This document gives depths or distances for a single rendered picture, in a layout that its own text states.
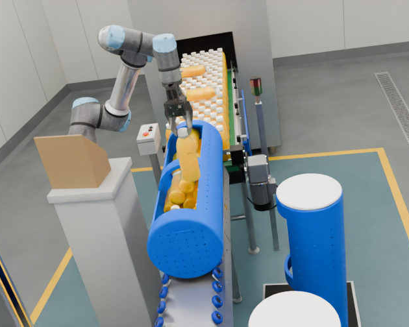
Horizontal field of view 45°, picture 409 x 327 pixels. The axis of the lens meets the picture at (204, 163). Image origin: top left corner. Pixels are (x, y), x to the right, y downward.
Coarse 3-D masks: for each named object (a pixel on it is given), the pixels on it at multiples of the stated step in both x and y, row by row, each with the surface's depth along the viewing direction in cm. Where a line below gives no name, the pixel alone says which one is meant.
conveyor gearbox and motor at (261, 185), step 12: (252, 156) 284; (264, 156) 282; (252, 168) 276; (264, 168) 276; (252, 180) 280; (264, 180) 280; (252, 192) 288; (264, 192) 285; (276, 192) 287; (264, 204) 289; (276, 204) 300
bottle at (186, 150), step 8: (184, 136) 178; (184, 144) 178; (192, 144) 180; (184, 152) 179; (192, 152) 180; (184, 160) 181; (192, 160) 181; (184, 168) 183; (192, 168) 183; (184, 176) 185; (192, 176) 184; (200, 176) 187
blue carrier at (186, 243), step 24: (168, 144) 251; (216, 144) 238; (168, 168) 214; (216, 168) 218; (216, 192) 201; (168, 216) 178; (192, 216) 176; (216, 216) 186; (168, 240) 180; (192, 240) 179; (216, 240) 179; (168, 264) 185; (192, 264) 185; (216, 264) 185
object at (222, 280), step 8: (224, 216) 227; (224, 224) 222; (224, 232) 216; (224, 240) 212; (224, 248) 206; (224, 256) 202; (224, 264) 198; (224, 272) 193; (224, 280) 189; (224, 288) 186; (224, 296) 182; (224, 304) 178; (224, 312) 175; (224, 320) 172
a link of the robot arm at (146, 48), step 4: (144, 32) 169; (144, 36) 167; (148, 36) 168; (152, 36) 169; (144, 40) 167; (148, 40) 167; (152, 40) 168; (144, 44) 167; (148, 44) 168; (152, 44) 168; (140, 48) 167; (144, 48) 168; (148, 48) 168; (152, 48) 167; (140, 52) 169; (144, 52) 169; (148, 52) 169; (152, 52) 168; (152, 56) 172
